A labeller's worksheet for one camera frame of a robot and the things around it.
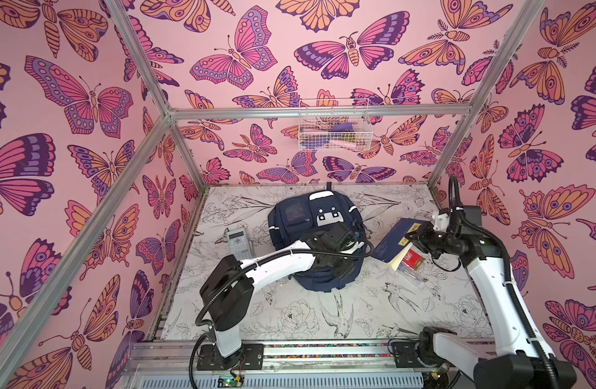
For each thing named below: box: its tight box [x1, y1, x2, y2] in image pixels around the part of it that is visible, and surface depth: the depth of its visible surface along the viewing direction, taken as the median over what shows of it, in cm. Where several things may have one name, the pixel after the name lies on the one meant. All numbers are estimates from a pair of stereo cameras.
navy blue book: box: [372, 217, 432, 271], surface depth 79 cm
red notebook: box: [401, 248, 426, 271], surface depth 95 cm
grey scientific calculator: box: [226, 227, 252, 261], surface depth 98 cm
